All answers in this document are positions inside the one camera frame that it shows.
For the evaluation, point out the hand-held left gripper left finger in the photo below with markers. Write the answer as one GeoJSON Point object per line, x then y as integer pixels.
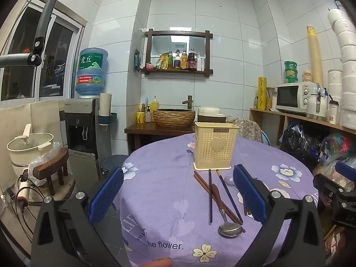
{"type": "Point", "coordinates": [107, 194]}

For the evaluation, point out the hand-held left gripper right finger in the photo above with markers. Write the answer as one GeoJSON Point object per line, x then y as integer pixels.
{"type": "Point", "coordinates": [250, 194]}

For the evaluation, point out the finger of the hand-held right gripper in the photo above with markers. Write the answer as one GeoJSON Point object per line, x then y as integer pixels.
{"type": "Point", "coordinates": [346, 169]}

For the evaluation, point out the dark slim chopstick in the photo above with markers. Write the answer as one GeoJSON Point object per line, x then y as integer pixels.
{"type": "Point", "coordinates": [226, 193]}
{"type": "Point", "coordinates": [210, 197]}

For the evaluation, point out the small metal spoon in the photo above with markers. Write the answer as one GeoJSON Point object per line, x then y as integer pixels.
{"type": "Point", "coordinates": [229, 180]}

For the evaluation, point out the cream perforated utensil holder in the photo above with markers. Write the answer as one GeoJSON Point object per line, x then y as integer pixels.
{"type": "Point", "coordinates": [204, 150]}

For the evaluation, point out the person's left hand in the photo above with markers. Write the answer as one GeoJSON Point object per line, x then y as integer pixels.
{"type": "Point", "coordinates": [160, 263]}

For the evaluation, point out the colourful plastic bags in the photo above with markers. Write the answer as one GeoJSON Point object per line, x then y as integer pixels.
{"type": "Point", "coordinates": [339, 147]}

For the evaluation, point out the round grey bin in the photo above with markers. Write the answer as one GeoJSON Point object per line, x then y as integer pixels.
{"type": "Point", "coordinates": [114, 162]}

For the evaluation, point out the black plastic bag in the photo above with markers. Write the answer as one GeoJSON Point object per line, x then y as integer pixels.
{"type": "Point", "coordinates": [299, 141]}

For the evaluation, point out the white sports bottle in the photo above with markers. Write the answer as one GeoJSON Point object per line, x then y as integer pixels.
{"type": "Point", "coordinates": [333, 111]}

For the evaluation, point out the purple flowered tablecloth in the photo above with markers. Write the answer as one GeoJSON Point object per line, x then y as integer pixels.
{"type": "Point", "coordinates": [167, 186]}

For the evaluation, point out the small wooden stool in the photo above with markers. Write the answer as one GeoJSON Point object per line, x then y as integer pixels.
{"type": "Point", "coordinates": [52, 164]}

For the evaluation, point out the floral covered chair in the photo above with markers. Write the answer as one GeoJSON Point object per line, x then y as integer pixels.
{"type": "Point", "coordinates": [249, 129]}

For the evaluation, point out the white electric kettle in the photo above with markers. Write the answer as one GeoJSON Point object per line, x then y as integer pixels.
{"type": "Point", "coordinates": [315, 105]}

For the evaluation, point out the wooden sink cabinet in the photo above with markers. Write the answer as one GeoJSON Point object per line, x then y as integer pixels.
{"type": "Point", "coordinates": [144, 129]}

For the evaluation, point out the grey cup holder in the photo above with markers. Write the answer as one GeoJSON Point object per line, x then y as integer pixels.
{"type": "Point", "coordinates": [110, 119]}

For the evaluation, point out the grey water dispenser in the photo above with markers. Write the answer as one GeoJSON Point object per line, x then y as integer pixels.
{"type": "Point", "coordinates": [80, 116]}

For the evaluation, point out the white hair dryer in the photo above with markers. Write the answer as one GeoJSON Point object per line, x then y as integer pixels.
{"type": "Point", "coordinates": [23, 189]}

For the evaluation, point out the yellow cup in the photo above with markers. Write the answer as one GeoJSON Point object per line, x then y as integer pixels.
{"type": "Point", "coordinates": [140, 117]}

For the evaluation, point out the small floral pump bottle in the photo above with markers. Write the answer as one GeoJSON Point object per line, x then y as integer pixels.
{"type": "Point", "coordinates": [148, 116]}

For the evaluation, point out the white microwave oven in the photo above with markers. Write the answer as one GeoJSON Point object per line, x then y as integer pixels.
{"type": "Point", "coordinates": [289, 97]}

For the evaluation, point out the paper cup tube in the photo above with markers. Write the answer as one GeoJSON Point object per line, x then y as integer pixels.
{"type": "Point", "coordinates": [105, 103]}

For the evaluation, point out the cream cooking pot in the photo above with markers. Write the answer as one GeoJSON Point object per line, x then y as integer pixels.
{"type": "Point", "coordinates": [25, 150]}

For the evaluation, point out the yellow soap dispenser bottle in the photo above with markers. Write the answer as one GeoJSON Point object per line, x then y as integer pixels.
{"type": "Point", "coordinates": [154, 107]}

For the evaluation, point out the yellow lidded jar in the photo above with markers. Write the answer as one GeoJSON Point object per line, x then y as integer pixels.
{"type": "Point", "coordinates": [307, 76]}

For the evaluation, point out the woven sink basin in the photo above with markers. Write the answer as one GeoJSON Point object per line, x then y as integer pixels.
{"type": "Point", "coordinates": [173, 118]}

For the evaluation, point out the yellow roll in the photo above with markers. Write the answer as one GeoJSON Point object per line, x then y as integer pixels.
{"type": "Point", "coordinates": [261, 93]}

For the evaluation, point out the bronze faucet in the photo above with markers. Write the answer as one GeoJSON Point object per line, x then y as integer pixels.
{"type": "Point", "coordinates": [189, 101]}

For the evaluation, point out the tall stack of paper cups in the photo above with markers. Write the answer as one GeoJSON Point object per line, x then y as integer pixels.
{"type": "Point", "coordinates": [314, 55]}

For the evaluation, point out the blue water bottle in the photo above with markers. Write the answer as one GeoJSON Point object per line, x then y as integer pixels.
{"type": "Point", "coordinates": [90, 72]}

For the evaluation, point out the pink small bowl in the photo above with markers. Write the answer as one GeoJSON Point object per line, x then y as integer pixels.
{"type": "Point", "coordinates": [150, 66]}

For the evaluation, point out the green hanging packet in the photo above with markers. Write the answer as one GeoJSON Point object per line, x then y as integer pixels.
{"type": "Point", "coordinates": [137, 59]}

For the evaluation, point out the white plastic bottle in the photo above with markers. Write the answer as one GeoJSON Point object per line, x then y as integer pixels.
{"type": "Point", "coordinates": [200, 64]}

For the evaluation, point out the yellow green packet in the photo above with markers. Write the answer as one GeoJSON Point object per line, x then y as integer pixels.
{"type": "Point", "coordinates": [164, 61]}

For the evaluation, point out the dark soy sauce bottle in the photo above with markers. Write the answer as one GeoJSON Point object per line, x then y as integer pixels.
{"type": "Point", "coordinates": [192, 61]}

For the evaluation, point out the green glass bottle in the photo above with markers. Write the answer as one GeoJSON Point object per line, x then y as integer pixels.
{"type": "Point", "coordinates": [170, 60]}

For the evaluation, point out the window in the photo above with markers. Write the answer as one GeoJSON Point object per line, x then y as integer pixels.
{"type": "Point", "coordinates": [64, 52]}

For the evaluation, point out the orange label sauce bottle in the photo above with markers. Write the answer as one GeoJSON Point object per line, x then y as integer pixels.
{"type": "Point", "coordinates": [184, 61]}

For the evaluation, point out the purple label sauce bottle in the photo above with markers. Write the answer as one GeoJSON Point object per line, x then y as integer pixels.
{"type": "Point", "coordinates": [177, 60]}

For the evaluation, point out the wooden framed mirror shelf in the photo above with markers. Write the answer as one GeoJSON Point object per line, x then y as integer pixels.
{"type": "Point", "coordinates": [178, 37]}

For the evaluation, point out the grey metal pole stand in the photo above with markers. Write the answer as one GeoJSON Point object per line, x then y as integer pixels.
{"type": "Point", "coordinates": [46, 14]}

